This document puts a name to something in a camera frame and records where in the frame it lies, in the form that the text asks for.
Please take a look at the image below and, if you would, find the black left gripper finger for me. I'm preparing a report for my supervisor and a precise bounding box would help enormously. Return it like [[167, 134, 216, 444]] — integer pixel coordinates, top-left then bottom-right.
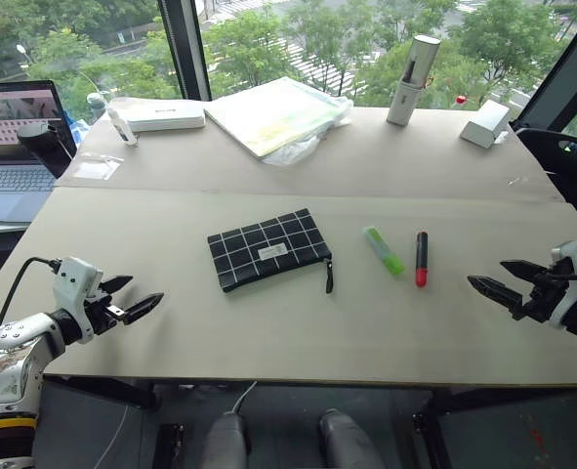
[[120, 292, 165, 326], [98, 276, 135, 296]]

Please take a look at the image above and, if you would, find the black white-grid pencil case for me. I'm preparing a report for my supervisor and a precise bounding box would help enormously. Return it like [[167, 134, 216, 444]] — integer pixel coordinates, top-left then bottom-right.
[[206, 207, 335, 295]]

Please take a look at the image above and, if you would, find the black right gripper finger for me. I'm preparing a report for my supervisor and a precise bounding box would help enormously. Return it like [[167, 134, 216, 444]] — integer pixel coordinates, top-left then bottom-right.
[[467, 275, 526, 321], [499, 259, 546, 282]]

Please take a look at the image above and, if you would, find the grey laptop computer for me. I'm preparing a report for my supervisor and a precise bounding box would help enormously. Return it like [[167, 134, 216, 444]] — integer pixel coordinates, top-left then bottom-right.
[[0, 79, 78, 225]]

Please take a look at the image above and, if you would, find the paper stack in plastic sleeve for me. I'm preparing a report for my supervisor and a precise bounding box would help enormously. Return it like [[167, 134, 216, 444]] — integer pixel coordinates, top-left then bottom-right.
[[203, 76, 354, 166]]

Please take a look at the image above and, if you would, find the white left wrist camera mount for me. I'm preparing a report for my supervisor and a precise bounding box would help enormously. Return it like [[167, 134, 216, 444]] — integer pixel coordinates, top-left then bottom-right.
[[52, 256, 104, 344]]

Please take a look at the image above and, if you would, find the green highlighter pen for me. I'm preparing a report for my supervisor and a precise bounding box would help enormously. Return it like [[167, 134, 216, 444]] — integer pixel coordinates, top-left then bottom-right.
[[362, 225, 406, 278]]

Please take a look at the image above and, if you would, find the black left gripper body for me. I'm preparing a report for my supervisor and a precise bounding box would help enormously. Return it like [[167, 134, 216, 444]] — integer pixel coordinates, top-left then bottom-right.
[[84, 291, 126, 337]]

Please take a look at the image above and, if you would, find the thin white cable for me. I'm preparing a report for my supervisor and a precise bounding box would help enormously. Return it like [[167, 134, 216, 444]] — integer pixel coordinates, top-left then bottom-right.
[[230, 380, 259, 414]]

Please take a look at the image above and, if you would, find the tall white cylindrical pen holder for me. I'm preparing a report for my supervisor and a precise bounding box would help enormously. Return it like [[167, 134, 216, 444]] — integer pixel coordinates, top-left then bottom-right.
[[386, 34, 442, 127]]

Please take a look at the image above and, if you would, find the beige cardboard table sheet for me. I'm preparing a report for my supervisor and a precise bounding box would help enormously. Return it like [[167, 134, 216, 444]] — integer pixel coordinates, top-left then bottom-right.
[[55, 106, 566, 204], [0, 187, 577, 388]]

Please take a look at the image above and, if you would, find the flat white box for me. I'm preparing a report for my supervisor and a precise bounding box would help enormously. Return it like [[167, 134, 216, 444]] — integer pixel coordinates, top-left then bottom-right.
[[107, 97, 207, 134]]

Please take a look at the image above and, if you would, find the small white cardboard box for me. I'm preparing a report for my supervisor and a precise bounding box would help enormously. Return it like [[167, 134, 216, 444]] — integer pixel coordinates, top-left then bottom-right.
[[459, 100, 512, 149]]

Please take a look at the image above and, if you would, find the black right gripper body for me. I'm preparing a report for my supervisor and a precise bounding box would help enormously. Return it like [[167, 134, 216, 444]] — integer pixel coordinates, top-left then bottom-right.
[[521, 261, 575, 324]]

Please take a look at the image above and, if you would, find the small white bottle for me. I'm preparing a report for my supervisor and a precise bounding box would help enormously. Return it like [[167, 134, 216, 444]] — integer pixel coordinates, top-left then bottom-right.
[[106, 106, 139, 148]]

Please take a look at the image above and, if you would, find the dark window pillar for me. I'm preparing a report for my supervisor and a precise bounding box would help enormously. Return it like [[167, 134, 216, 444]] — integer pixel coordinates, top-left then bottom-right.
[[156, 0, 214, 103]]

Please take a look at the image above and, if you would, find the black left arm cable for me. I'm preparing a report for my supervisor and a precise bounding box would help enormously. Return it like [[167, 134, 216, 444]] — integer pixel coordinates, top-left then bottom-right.
[[0, 256, 62, 349]]

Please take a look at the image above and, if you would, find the black device with green light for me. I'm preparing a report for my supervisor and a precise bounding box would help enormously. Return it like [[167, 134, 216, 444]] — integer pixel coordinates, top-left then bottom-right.
[[511, 122, 577, 241]]

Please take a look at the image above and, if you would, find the clear plastic zip bag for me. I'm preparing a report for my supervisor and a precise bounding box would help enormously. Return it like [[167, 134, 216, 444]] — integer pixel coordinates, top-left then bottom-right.
[[68, 151, 125, 182]]

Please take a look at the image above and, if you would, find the dark rounded grey shape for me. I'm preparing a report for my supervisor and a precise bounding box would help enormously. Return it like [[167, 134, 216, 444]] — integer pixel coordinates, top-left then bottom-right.
[[202, 410, 248, 469], [317, 408, 385, 469]]

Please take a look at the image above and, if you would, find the slanted dark window frame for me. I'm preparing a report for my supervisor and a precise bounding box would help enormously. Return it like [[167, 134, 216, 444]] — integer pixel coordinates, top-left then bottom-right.
[[515, 0, 577, 129]]

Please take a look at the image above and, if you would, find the red and black marker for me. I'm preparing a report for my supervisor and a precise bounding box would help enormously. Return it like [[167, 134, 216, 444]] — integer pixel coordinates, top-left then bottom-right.
[[414, 231, 430, 288]]

